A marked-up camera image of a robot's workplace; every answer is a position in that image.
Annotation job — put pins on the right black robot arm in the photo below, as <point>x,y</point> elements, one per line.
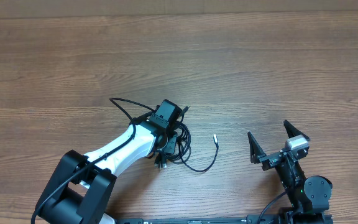
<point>304,199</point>

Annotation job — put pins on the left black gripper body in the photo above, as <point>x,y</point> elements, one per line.
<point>169,145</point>

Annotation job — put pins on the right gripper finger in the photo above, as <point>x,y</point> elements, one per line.
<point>293,131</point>
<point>256,152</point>

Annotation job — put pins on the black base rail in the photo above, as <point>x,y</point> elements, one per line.
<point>222,220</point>

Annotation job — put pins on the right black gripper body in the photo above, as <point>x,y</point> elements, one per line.
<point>271,160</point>

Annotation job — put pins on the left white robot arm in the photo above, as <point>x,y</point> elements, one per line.
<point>81,184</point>

